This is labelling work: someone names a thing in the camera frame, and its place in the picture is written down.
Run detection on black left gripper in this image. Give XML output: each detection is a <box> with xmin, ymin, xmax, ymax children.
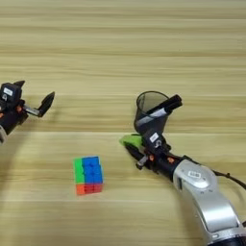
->
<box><xmin>0</xmin><ymin>80</ymin><xmax>56</xmax><ymax>135</ymax></box>

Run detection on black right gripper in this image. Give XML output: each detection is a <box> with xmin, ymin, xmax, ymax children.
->
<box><xmin>124</xmin><ymin>143</ymin><xmax>186</xmax><ymax>181</ymax></box>

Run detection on green rectangular block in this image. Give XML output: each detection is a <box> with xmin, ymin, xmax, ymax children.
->
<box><xmin>119</xmin><ymin>133</ymin><xmax>144</xmax><ymax>149</ymax></box>

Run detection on black mesh pen cup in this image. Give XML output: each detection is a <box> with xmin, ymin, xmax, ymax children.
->
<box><xmin>134</xmin><ymin>90</ymin><xmax>171</xmax><ymax>135</ymax></box>

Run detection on multicolour puzzle cube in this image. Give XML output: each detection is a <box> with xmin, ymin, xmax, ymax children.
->
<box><xmin>72</xmin><ymin>156</ymin><xmax>104</xmax><ymax>196</ymax></box>

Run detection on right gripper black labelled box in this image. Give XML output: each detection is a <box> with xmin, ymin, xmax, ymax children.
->
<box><xmin>142</xmin><ymin>128</ymin><xmax>167</xmax><ymax>150</ymax></box>

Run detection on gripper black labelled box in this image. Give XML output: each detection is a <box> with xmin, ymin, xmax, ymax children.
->
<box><xmin>142</xmin><ymin>128</ymin><xmax>167</xmax><ymax>150</ymax></box>
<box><xmin>0</xmin><ymin>82</ymin><xmax>23</xmax><ymax>104</ymax></box>

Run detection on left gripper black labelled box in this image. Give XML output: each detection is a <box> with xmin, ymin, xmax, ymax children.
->
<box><xmin>0</xmin><ymin>82</ymin><xmax>23</xmax><ymax>104</ymax></box>

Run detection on black marker with white label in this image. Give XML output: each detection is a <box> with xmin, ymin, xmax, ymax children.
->
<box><xmin>137</xmin><ymin>93</ymin><xmax>184</xmax><ymax>128</ymax></box>

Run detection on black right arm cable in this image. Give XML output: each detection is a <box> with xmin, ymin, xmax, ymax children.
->
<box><xmin>212</xmin><ymin>169</ymin><xmax>246</xmax><ymax>191</ymax></box>

